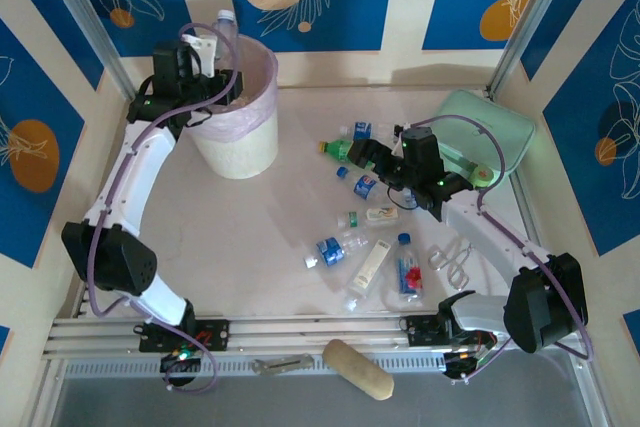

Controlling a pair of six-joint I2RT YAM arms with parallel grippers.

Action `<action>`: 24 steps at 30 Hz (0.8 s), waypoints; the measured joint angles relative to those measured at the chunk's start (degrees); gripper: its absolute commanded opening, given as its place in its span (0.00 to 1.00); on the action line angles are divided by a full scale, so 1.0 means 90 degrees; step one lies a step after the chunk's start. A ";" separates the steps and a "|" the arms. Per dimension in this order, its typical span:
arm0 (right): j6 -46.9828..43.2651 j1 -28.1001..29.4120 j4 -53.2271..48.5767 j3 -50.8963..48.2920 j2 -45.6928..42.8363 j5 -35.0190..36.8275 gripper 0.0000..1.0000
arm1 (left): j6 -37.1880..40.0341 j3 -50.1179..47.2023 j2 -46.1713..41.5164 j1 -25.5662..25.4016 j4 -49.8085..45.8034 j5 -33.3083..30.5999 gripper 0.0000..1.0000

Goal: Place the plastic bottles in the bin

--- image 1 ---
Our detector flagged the white ribbed waste bin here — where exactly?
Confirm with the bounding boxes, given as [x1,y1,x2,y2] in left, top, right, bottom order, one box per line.
[187,109,280,180]

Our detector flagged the grey slotted cable duct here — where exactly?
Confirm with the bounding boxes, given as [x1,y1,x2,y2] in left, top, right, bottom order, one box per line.
[62,350,449,379]

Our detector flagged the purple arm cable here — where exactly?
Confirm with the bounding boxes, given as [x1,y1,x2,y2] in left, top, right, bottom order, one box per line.
[87,21,246,394]
[412,114,594,384]

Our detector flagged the red flower label bottle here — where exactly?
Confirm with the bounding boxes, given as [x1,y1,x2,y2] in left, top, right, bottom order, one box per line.
[396,232,425,304]

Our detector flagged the mint green zip pouch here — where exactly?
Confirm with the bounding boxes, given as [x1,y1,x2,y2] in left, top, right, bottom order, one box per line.
[433,89,537,183]

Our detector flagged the metal scissors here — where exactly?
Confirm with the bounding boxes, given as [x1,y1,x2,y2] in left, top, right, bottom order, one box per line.
[427,240,476,291]

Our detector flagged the Pepsi-label clear bottle blue cap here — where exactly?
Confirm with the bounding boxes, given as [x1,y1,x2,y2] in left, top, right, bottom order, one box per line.
[335,166,391,201]

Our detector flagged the beige foam roll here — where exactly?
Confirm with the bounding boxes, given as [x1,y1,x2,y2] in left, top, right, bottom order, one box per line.
[322,339,395,402]

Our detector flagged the clear bottle pale blue cap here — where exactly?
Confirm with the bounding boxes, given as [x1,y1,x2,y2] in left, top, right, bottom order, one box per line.
[213,9,241,76]

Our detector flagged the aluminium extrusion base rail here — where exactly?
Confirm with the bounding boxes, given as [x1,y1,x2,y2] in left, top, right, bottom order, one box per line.
[42,310,591,363]

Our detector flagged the lilac plastic bin liner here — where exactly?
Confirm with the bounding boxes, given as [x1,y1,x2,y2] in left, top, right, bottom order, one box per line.
[184,34,279,141]

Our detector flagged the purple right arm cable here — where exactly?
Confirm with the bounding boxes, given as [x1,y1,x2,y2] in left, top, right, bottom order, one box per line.
[412,114,594,384]

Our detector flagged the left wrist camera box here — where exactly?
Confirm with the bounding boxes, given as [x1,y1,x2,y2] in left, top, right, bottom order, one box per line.
[179,34,222,76]

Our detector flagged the aluminium frame post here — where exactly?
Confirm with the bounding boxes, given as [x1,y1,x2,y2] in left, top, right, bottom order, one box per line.
[35,0,141,103]
[485,0,585,98]

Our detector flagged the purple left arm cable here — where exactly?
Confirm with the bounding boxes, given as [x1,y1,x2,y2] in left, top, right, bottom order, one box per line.
[87,21,246,394]

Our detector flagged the metal hinge bracket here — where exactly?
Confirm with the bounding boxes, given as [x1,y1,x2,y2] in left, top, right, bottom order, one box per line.
[252,354,315,377]

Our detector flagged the green Sprite bottle yellow cap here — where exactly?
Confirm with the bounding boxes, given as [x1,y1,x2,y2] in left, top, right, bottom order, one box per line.
[318,138,376,171]

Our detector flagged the arm controller board with wires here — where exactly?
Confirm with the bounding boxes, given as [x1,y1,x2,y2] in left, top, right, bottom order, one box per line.
[159,346,204,374]
[442,344,496,381]

